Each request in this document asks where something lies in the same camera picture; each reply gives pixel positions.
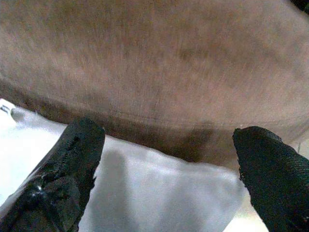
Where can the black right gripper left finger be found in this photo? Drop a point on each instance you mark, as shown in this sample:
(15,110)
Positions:
(55,183)

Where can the white pillow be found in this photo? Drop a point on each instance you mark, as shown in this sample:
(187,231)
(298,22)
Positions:
(154,188)

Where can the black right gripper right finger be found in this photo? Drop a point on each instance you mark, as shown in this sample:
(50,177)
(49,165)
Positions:
(275,178)

